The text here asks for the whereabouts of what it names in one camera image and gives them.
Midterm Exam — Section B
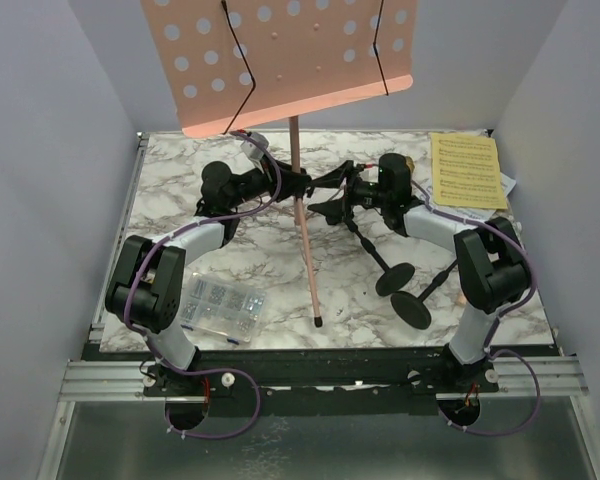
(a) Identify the black mic stand empty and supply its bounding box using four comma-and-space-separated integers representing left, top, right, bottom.
344, 219, 415, 297

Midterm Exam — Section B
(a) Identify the gold microphone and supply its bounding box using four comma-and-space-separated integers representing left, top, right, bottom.
405, 157, 415, 172

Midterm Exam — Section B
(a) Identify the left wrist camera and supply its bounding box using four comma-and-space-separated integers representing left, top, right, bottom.
241, 131, 269, 171

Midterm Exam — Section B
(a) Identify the pink music stand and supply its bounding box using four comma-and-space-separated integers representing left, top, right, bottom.
140, 0, 420, 329

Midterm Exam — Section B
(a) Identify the black mounting rail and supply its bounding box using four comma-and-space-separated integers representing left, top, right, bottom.
61, 347, 581, 418

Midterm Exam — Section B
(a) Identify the clear screw organizer box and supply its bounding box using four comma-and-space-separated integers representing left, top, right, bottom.
177, 273, 267, 344

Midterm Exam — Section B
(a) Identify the black mic stand with clip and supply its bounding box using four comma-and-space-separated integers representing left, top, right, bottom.
390, 259, 458, 330

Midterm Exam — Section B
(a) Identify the yellow sheet music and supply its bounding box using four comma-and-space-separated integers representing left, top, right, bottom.
431, 133, 507, 210

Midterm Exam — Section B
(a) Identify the white sheet music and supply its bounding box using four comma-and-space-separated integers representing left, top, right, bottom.
421, 173, 516, 222

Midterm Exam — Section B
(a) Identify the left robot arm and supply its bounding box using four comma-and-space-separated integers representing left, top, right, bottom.
105, 158, 311, 395

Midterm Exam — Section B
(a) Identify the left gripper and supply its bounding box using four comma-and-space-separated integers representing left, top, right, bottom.
226, 150, 310, 210

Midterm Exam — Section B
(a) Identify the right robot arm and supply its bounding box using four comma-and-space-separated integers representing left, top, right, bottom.
308, 153, 537, 392

